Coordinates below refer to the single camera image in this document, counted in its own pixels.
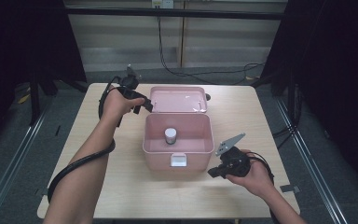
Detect grey tape piece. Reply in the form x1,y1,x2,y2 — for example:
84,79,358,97
34,186,51,198
279,184,302,194

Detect yellow tape piece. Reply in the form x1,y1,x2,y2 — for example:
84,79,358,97
17,92,32,105

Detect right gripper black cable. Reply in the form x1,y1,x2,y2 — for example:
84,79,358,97
247,151,282,224

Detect person's left hand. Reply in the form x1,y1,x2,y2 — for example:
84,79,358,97
100,88,146,125

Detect metal floor rail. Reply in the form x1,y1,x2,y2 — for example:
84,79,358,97
0,96,56,224
274,96,351,224

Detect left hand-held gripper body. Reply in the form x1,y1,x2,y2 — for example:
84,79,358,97
117,63,145,100

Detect long black floor cable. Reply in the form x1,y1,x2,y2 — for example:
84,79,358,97
157,17,266,86

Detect black cables by stand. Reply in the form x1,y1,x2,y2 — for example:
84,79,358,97
271,124,296,149

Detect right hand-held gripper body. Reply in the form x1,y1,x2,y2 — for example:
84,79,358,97
214,133,253,179

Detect black horizontal bar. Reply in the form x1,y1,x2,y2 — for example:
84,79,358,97
64,7,288,21

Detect white wall socket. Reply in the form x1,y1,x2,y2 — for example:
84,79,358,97
151,0,175,9

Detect small white-capped bottle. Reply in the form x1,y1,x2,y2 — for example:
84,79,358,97
163,127,178,146

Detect person's right hand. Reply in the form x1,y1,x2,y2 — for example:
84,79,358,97
226,148,277,200

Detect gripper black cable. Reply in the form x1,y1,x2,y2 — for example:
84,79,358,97
47,75,131,203
247,151,282,224

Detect pink storage box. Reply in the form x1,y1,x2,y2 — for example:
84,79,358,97
142,86,215,173

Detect black stand leg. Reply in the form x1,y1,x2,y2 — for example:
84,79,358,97
287,71,303,129
27,69,60,127

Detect dark curtain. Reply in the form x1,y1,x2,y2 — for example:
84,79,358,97
0,0,88,153
260,0,358,194

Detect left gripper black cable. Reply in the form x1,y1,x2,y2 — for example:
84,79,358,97
47,75,131,203

